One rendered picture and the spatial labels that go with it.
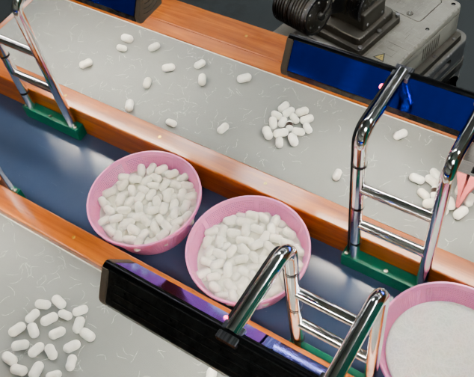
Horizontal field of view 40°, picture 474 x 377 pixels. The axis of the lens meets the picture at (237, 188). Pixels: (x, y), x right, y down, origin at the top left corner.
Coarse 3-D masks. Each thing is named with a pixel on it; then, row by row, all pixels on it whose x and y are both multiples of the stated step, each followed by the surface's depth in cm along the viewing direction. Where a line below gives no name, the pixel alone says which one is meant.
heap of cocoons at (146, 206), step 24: (144, 168) 156; (120, 192) 153; (144, 192) 151; (168, 192) 150; (192, 192) 149; (120, 216) 148; (144, 216) 147; (168, 216) 148; (120, 240) 145; (144, 240) 145
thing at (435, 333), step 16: (432, 304) 128; (448, 304) 128; (400, 320) 127; (416, 320) 127; (432, 320) 126; (448, 320) 126; (464, 320) 125; (400, 336) 125; (416, 336) 124; (432, 336) 124; (448, 336) 123; (464, 336) 123; (400, 352) 123; (416, 352) 123; (432, 352) 122; (448, 352) 122; (464, 352) 122; (400, 368) 121; (416, 368) 121; (432, 368) 121; (448, 368) 120; (464, 368) 119
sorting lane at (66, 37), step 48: (48, 0) 200; (48, 48) 186; (96, 48) 184; (144, 48) 181; (192, 48) 179; (96, 96) 172; (144, 96) 170; (192, 96) 168; (240, 96) 166; (288, 96) 164; (336, 96) 162; (240, 144) 157; (288, 144) 155; (336, 144) 153; (384, 144) 151; (432, 144) 150; (336, 192) 145
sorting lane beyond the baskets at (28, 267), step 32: (0, 224) 151; (0, 256) 146; (32, 256) 145; (64, 256) 144; (0, 288) 141; (32, 288) 140; (64, 288) 139; (96, 288) 138; (0, 320) 136; (64, 320) 134; (96, 320) 134; (128, 320) 133; (0, 352) 132; (64, 352) 130; (96, 352) 129; (128, 352) 129; (160, 352) 128
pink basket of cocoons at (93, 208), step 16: (128, 160) 155; (144, 160) 156; (160, 160) 156; (176, 160) 154; (112, 176) 155; (192, 176) 151; (96, 192) 152; (96, 208) 151; (96, 224) 146; (112, 240) 141; (160, 240) 140; (176, 240) 146
